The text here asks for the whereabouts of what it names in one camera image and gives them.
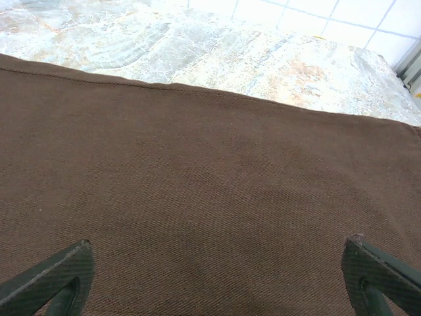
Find brown long pants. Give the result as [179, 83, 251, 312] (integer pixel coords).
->
[0, 53, 421, 316]

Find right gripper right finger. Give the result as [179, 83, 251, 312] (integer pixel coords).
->
[341, 233, 421, 316]

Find aluminium frame post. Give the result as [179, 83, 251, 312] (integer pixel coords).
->
[393, 41, 421, 90]

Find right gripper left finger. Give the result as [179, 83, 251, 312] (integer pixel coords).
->
[0, 239, 95, 316]

